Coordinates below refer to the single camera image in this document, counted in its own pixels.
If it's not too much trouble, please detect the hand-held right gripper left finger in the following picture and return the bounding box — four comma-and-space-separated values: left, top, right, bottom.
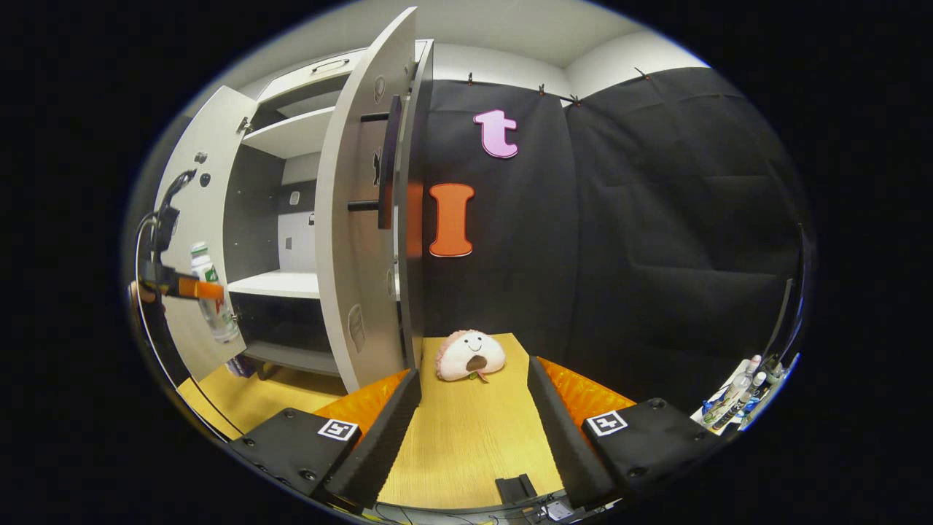
228, 367, 423, 511

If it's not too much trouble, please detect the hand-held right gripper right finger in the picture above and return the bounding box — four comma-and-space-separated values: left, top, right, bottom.
526, 356, 730, 511

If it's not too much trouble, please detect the clear plastic bottle green label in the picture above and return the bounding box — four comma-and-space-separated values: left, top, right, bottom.
190, 242, 241, 345

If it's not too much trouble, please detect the white cabinet with shelves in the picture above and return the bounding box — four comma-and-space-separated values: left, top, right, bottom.
222, 40, 438, 380

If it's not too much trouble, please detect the white cabinet door with stickers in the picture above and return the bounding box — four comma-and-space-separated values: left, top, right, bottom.
155, 85, 257, 382

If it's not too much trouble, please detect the white pink smiling plush toy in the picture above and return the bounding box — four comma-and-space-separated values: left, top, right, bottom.
435, 330, 507, 384

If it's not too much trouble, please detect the white cabinet door cat sticker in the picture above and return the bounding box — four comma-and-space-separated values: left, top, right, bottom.
313, 6, 418, 394

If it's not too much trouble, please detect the small white-capped bottle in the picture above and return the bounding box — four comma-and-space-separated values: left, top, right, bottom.
718, 372, 768, 429
702, 355, 762, 427

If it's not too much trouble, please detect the black backdrop cloth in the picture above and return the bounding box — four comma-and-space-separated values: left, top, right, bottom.
124, 66, 813, 424

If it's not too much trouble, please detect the black cabinet door handle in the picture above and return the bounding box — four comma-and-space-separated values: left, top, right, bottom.
348, 95, 404, 230

